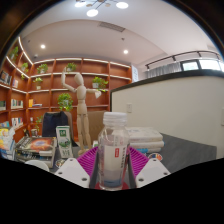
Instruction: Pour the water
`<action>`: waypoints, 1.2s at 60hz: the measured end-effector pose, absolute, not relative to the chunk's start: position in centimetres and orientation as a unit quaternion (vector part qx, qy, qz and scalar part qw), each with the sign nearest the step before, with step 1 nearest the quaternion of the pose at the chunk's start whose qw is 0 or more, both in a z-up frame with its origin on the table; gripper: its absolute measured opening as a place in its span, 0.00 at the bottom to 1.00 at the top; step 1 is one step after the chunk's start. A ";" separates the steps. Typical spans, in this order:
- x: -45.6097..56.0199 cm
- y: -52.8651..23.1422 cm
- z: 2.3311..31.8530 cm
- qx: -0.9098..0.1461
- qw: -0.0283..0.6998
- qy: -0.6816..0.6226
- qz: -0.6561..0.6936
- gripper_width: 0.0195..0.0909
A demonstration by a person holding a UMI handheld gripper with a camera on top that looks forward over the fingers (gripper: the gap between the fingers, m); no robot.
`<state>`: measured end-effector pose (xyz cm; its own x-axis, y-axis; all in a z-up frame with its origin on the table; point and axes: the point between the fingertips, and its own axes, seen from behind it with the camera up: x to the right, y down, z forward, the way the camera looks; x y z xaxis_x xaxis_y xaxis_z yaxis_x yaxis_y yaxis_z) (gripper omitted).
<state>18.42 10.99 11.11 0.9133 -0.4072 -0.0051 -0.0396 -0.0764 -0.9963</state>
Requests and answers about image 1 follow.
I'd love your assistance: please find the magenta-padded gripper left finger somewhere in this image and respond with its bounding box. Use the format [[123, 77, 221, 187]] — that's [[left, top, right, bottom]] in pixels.
[[54, 145, 100, 189]]

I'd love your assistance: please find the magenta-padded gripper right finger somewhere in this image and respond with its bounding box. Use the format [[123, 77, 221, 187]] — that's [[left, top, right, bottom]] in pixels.
[[127, 145, 172, 189]]

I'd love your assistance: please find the clear plastic water bottle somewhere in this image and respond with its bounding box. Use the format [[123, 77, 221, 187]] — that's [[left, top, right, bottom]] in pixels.
[[97, 111, 130, 192]]

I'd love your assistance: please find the green and white carton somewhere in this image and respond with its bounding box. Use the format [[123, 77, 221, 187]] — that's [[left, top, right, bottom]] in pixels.
[[55, 125, 73, 159]]

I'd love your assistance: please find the stack of white books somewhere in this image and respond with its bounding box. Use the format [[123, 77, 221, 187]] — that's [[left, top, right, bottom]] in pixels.
[[125, 126, 165, 154]]

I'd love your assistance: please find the dark office chair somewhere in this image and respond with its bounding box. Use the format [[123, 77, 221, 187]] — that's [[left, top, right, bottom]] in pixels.
[[41, 111, 73, 138]]

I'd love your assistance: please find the wooden artist mannequin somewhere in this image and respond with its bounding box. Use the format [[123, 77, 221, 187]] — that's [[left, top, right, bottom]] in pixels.
[[60, 67, 103, 156]]

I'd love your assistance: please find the stack of colourful books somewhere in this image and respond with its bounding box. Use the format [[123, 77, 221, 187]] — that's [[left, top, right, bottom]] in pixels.
[[0, 124, 17, 160]]

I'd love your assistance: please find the grey curtain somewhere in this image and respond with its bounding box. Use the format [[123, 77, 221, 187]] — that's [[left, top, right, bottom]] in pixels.
[[146, 62, 183, 79]]

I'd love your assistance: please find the window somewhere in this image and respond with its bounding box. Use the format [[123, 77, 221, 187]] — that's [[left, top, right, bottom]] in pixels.
[[180, 59, 224, 72]]

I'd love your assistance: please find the ceiling air vent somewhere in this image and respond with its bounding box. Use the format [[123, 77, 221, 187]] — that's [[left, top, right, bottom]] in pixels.
[[97, 21, 126, 33]]

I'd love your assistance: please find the branched ceiling lamp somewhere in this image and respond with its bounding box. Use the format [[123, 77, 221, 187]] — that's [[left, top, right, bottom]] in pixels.
[[73, 0, 130, 18]]

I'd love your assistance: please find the wooden wall shelf unit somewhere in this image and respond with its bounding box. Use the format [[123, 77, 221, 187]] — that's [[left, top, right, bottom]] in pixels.
[[0, 36, 133, 141]]

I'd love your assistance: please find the black ceiling track rail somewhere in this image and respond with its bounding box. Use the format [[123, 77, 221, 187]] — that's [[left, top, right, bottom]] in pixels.
[[144, 50, 223, 70]]

